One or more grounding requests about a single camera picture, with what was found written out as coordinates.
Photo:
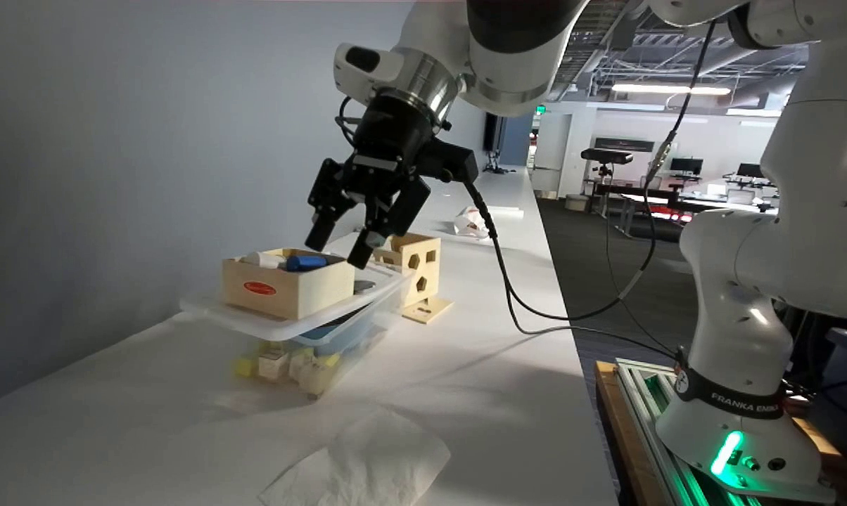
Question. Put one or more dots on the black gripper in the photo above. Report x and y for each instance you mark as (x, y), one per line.
(394, 141)

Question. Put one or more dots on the wooden shape sorter cube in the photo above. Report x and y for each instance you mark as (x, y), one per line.
(423, 269)

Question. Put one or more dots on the white paper towel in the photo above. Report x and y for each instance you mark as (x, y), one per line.
(367, 465)

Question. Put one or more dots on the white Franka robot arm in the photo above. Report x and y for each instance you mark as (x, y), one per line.
(778, 243)

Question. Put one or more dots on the blue toy piece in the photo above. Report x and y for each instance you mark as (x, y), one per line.
(304, 263)

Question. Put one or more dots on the clear plastic storage bin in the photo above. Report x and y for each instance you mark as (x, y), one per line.
(354, 333)

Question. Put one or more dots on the crumpled white cloth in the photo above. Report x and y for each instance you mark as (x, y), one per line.
(472, 224)

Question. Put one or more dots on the flat wooden shape cutout plate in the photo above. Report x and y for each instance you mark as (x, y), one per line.
(430, 312)

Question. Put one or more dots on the large cream block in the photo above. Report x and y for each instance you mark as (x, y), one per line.
(312, 373)

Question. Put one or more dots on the small cream block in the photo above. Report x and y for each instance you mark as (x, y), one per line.
(271, 366)

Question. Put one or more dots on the small yellow block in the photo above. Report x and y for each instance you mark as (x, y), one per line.
(246, 368)

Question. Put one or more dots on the black desk equipment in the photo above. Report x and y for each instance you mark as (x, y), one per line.
(620, 146)

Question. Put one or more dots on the ceiling light strip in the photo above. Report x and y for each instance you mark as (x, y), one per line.
(648, 90)

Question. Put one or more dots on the black monitor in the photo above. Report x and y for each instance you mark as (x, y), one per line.
(688, 167)
(748, 169)

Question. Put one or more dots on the wooden base platform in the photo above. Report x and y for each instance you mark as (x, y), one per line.
(620, 440)

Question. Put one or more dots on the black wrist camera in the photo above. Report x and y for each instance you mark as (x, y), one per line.
(447, 165)

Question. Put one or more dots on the blue wall panel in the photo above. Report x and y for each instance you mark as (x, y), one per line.
(515, 141)

